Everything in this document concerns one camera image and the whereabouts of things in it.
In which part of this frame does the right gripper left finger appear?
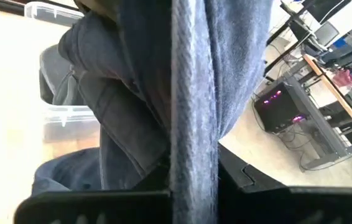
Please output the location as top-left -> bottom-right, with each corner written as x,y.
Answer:
13,190 -> 172,224

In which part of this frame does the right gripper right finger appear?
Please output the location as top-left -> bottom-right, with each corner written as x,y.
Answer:
218,144 -> 352,224

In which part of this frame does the navy blue cap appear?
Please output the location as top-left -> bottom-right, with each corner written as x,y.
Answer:
32,147 -> 103,195

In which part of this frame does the denim blue cap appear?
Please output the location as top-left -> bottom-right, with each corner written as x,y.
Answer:
58,0 -> 275,224

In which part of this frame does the grey cap with pale edge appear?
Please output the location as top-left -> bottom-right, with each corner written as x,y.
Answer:
39,43 -> 85,106

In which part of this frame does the clear plastic bin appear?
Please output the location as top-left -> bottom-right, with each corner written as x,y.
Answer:
44,107 -> 102,150
23,1 -> 101,124

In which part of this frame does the black lit computer tower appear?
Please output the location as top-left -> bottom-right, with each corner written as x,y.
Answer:
253,81 -> 308,134

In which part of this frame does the wooden table edge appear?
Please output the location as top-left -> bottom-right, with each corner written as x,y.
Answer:
302,54 -> 352,146

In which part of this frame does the pink cloth item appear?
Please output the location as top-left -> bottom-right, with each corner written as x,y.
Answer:
333,68 -> 352,88

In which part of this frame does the dark desk monitor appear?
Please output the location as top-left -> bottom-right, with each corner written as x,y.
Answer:
302,0 -> 352,24

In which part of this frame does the grey metal table frame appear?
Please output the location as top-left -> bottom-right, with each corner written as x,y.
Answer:
284,74 -> 352,170

